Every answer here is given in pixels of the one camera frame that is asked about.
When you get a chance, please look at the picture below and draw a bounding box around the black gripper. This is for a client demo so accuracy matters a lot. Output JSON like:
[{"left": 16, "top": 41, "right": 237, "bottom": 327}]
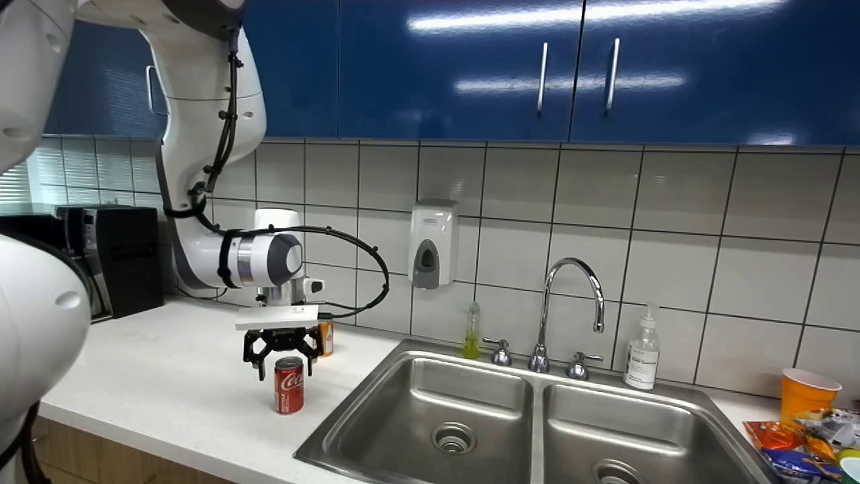
[{"left": 242, "top": 325, "right": 325, "bottom": 381}]

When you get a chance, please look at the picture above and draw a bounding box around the red cola can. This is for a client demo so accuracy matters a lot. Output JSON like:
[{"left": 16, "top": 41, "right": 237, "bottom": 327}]
[{"left": 272, "top": 356, "right": 305, "bottom": 416}]

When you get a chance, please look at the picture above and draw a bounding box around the stainless steel double sink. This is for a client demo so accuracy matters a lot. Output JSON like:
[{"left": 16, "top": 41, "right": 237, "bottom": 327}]
[{"left": 292, "top": 335, "right": 781, "bottom": 484}]

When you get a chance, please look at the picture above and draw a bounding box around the black coffee maker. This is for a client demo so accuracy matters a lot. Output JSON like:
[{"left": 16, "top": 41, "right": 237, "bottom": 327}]
[{"left": 59, "top": 205, "right": 167, "bottom": 322}]

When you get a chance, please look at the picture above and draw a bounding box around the green dish soap bottle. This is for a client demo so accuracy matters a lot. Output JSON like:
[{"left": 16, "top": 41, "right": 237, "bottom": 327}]
[{"left": 458, "top": 301, "right": 487, "bottom": 360}]

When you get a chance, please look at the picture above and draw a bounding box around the wooden base cabinet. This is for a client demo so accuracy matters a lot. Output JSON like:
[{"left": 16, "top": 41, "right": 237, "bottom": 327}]
[{"left": 24, "top": 415, "right": 237, "bottom": 484}]

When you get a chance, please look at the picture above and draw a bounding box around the chrome gooseneck faucet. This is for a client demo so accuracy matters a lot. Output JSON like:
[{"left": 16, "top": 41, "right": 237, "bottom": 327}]
[{"left": 523, "top": 255, "right": 609, "bottom": 376}]

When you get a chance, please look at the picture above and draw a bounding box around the blue cabinet door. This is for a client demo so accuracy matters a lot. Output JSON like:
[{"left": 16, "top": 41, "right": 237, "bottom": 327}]
[
  {"left": 567, "top": 0, "right": 860, "bottom": 151},
  {"left": 42, "top": 20, "right": 168, "bottom": 139},
  {"left": 238, "top": 0, "right": 347, "bottom": 142},
  {"left": 339, "top": 0, "right": 587, "bottom": 145}
]

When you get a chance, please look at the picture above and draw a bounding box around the dark countertop appliance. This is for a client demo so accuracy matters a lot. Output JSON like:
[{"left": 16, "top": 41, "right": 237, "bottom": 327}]
[{"left": 0, "top": 213, "right": 63, "bottom": 248}]

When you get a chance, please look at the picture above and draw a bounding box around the clear pump soap bottle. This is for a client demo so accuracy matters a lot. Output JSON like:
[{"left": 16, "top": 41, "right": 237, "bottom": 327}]
[{"left": 624, "top": 303, "right": 663, "bottom": 393}]

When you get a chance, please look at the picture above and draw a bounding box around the red snack packet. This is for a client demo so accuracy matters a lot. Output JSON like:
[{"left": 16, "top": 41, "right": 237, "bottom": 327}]
[{"left": 741, "top": 420, "right": 806, "bottom": 455}]

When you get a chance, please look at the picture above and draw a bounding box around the orange plastic cup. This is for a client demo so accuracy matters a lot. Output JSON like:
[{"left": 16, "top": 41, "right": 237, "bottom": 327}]
[{"left": 776, "top": 366, "right": 844, "bottom": 435}]

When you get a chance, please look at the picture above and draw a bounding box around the blue snack packet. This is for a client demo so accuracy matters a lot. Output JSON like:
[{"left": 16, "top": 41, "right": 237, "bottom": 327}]
[{"left": 759, "top": 447, "right": 840, "bottom": 484}]

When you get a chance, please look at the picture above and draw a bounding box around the silver snack packet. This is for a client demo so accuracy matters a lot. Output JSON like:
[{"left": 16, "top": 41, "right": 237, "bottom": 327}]
[{"left": 792, "top": 407, "right": 860, "bottom": 452}]

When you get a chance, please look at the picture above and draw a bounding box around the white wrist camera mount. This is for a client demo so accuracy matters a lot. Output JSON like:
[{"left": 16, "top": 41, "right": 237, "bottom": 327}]
[{"left": 234, "top": 303, "right": 321, "bottom": 333}]

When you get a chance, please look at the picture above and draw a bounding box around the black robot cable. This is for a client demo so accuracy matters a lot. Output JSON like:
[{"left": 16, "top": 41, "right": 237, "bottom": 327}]
[{"left": 159, "top": 36, "right": 391, "bottom": 319}]

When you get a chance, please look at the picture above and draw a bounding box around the white wall outlet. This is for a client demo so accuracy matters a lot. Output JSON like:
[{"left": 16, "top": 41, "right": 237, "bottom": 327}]
[{"left": 251, "top": 208, "right": 305, "bottom": 237}]

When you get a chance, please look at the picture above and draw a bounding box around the white wall soap dispenser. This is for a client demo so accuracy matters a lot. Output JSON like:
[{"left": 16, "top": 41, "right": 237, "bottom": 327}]
[{"left": 409, "top": 208, "right": 456, "bottom": 290}]

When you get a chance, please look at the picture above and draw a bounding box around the chrome faucet handle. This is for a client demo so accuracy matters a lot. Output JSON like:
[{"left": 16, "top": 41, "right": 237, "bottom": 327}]
[
  {"left": 487, "top": 335, "right": 515, "bottom": 368},
  {"left": 565, "top": 349, "right": 605, "bottom": 381}
]

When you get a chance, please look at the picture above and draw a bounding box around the silver cabinet handle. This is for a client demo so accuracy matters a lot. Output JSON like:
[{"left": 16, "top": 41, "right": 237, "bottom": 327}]
[
  {"left": 601, "top": 36, "right": 624, "bottom": 116},
  {"left": 534, "top": 41, "right": 551, "bottom": 116},
  {"left": 139, "top": 61, "right": 159, "bottom": 116}
]

